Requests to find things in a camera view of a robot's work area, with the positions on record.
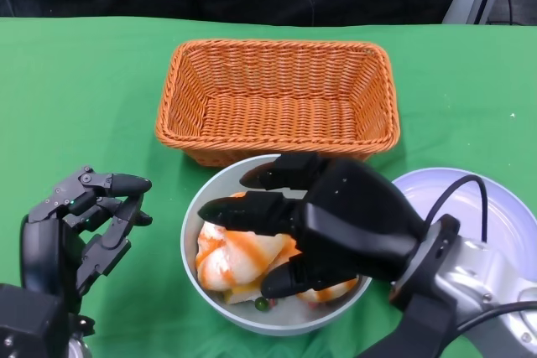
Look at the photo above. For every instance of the green tablecloth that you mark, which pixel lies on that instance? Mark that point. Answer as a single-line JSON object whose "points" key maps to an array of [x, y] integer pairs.
{"points": [[84, 81]]}

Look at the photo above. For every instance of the grey green bowl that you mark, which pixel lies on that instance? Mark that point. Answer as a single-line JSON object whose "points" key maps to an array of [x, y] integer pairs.
{"points": [[289, 324]]}

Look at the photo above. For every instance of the orange wicker basket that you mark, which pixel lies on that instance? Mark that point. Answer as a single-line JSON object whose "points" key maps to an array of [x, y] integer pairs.
{"points": [[272, 123]]}

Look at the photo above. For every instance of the lavender plate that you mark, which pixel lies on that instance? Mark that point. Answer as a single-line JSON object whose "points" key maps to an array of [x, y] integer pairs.
{"points": [[512, 207]]}

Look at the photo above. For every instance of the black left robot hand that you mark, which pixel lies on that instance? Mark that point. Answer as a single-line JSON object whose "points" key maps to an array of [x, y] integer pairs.
{"points": [[46, 249]]}

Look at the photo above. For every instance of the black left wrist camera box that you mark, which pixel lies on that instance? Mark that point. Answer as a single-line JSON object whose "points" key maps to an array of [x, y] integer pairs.
{"points": [[29, 324]]}

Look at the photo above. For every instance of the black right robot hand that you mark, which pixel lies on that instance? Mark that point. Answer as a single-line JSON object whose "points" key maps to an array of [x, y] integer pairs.
{"points": [[352, 224]]}

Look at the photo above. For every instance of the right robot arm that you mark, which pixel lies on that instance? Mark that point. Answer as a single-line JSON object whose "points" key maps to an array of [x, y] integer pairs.
{"points": [[474, 274]]}

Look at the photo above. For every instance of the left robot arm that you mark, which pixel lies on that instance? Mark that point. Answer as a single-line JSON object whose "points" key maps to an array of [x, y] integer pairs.
{"points": [[79, 345]]}

